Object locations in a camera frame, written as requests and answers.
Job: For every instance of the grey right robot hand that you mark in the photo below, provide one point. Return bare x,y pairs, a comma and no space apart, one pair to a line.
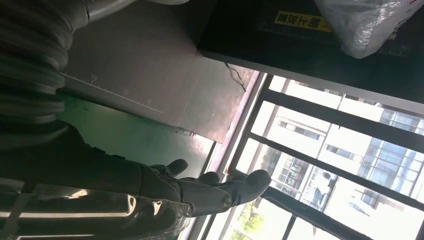
99,192

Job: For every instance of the black scanner platform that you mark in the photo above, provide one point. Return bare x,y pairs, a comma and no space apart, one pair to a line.
152,59

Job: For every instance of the black scanner column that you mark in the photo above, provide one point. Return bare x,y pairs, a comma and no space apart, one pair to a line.
265,43

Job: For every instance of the yellow and black column label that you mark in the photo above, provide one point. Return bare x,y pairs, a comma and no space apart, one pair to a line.
301,21

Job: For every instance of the black window frame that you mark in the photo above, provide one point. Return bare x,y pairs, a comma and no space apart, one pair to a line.
331,121

